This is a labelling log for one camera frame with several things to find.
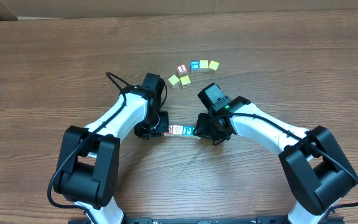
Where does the red apple block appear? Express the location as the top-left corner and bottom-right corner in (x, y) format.
(163, 125), (173, 136)

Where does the white picture block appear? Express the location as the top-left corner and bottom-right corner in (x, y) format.
(172, 125), (183, 136)

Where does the blue P block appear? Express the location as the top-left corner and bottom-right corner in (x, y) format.
(182, 126), (194, 138)

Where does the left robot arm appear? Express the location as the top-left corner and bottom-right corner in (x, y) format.
(47, 73), (169, 223)

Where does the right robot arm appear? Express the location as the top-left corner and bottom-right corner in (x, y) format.
(193, 83), (357, 223)

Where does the yellow U block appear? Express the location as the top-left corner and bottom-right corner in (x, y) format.
(168, 75), (180, 88)

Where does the yellow K block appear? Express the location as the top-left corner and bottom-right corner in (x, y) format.
(180, 75), (191, 88)

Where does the red I block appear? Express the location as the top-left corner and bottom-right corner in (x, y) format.
(177, 64), (188, 77)

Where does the yellow block upper right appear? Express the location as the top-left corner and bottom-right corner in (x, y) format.
(208, 60), (219, 73)

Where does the blue L block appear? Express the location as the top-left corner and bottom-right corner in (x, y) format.
(190, 60), (200, 73)

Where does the yellow block upper middle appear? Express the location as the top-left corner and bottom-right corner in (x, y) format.
(200, 60), (209, 73)

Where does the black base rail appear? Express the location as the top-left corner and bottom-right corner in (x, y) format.
(68, 216), (344, 224)

